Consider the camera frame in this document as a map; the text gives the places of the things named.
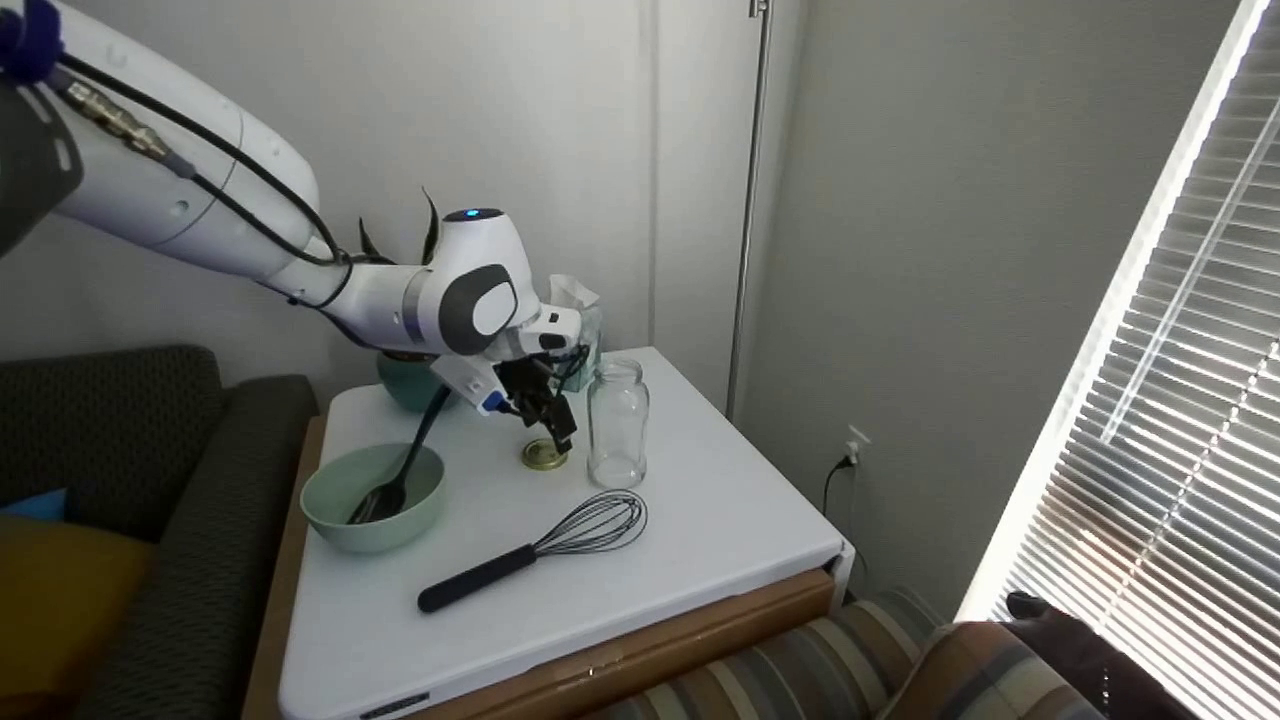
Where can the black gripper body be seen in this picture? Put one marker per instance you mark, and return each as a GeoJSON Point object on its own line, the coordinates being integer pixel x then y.
{"type": "Point", "coordinates": [530, 379]}

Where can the gold metal jar lid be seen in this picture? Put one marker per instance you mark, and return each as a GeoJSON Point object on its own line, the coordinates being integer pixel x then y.
{"type": "Point", "coordinates": [537, 460]}

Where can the clear glass jar bottle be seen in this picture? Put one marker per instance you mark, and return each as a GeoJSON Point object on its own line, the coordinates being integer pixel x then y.
{"type": "Point", "coordinates": [618, 427]}

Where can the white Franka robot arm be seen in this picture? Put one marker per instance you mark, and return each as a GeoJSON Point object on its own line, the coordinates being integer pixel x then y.
{"type": "Point", "coordinates": [202, 184]}

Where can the black plastic spoon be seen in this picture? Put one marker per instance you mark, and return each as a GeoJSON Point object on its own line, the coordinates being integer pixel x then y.
{"type": "Point", "coordinates": [416, 449]}

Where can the teal ceramic plant pot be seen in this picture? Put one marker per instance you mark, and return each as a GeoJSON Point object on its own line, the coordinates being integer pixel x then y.
{"type": "Point", "coordinates": [404, 387]}

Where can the white table board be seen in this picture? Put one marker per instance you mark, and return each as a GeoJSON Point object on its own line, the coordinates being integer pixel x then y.
{"type": "Point", "coordinates": [723, 515]}

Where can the pale green bowl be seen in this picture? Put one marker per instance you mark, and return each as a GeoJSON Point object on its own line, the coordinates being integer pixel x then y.
{"type": "Point", "coordinates": [333, 521]}

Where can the wooden table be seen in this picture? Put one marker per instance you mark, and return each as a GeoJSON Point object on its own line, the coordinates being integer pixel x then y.
{"type": "Point", "coordinates": [667, 651]}

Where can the thin metal pole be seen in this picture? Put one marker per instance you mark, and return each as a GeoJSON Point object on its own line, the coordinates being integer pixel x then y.
{"type": "Point", "coordinates": [745, 200]}

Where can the striped sofa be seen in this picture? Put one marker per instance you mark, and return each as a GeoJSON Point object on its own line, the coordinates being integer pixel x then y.
{"type": "Point", "coordinates": [824, 666]}

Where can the dark grey sofa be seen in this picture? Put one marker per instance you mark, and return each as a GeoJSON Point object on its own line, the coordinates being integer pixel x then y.
{"type": "Point", "coordinates": [135, 442]}

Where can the blue cushion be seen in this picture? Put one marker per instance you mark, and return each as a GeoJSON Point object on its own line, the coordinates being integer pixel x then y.
{"type": "Point", "coordinates": [37, 505]}

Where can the yellow cushion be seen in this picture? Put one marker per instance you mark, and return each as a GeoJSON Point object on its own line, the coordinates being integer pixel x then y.
{"type": "Point", "coordinates": [54, 603]}

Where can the dark object by blinds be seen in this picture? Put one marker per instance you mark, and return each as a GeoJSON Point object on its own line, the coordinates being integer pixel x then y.
{"type": "Point", "coordinates": [1093, 660]}

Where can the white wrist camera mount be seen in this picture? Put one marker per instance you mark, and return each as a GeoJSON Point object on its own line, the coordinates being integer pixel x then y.
{"type": "Point", "coordinates": [548, 326]}

